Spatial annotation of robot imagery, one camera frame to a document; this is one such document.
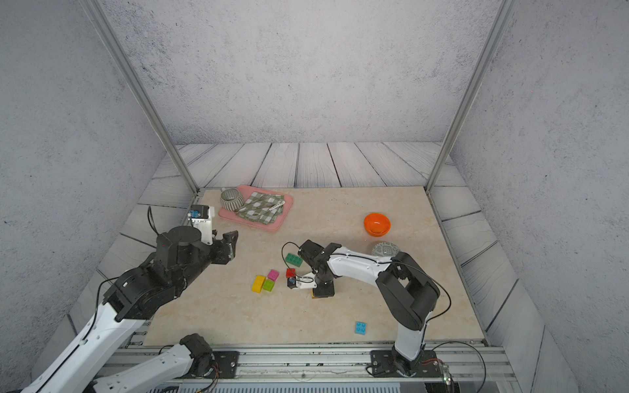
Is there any cyan small lego brick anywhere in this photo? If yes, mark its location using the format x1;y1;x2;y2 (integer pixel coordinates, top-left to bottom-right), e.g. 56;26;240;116
355;322;366;336

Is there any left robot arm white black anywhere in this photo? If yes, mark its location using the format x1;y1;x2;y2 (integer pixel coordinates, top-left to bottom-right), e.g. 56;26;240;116
24;226;238;392

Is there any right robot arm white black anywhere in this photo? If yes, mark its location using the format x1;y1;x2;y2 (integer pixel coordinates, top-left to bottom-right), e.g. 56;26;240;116
294;240;442;378

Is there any dark green long lego brick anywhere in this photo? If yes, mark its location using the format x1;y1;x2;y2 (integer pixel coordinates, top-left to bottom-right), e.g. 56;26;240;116
284;253;303;267

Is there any yellow lego brick upper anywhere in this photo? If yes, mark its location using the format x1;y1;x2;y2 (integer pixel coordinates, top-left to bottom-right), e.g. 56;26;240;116
252;275;266;293

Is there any light green small lego brick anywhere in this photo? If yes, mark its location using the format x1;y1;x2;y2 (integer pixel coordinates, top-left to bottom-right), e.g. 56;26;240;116
262;278;275;291

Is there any striped ceramic cup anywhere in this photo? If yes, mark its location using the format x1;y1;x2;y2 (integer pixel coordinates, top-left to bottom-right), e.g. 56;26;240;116
219;188;245;212

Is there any green checkered cloth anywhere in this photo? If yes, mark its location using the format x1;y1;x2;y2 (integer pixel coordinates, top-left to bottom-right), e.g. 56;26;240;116
236;192;285;225

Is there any orange plastic bowl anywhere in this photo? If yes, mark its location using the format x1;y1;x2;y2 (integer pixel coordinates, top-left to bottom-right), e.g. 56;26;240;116
363;213;391;237

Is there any white utensil on cloth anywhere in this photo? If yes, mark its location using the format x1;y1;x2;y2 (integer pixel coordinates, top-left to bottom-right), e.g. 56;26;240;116
262;200;285;212

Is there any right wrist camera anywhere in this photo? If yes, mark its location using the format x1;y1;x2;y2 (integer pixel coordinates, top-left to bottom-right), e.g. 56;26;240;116
287;273;317;290

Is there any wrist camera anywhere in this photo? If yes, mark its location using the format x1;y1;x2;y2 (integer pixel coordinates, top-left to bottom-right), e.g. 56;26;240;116
188;205;215;246
287;273;317;290

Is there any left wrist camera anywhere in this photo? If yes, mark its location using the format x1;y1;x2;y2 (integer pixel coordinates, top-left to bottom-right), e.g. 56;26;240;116
188;205;215;246

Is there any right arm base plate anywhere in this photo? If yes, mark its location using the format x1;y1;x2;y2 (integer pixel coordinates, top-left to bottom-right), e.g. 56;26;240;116
370;350;443;378

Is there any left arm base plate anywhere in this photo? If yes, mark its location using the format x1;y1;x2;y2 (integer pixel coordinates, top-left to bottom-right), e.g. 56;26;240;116
205;350;240;380

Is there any front aluminium rail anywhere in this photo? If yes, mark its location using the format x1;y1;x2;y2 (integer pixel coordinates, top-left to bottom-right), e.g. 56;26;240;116
87;343;522;393

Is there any left aluminium frame post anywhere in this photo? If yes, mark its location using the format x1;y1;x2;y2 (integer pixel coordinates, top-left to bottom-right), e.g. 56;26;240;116
80;0;200;195

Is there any aluminium frame post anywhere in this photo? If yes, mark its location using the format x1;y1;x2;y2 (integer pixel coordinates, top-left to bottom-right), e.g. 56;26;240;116
80;0;200;195
425;0;518;195

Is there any right aluminium frame post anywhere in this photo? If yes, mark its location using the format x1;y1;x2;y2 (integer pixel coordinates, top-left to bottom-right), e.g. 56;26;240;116
425;0;518;195

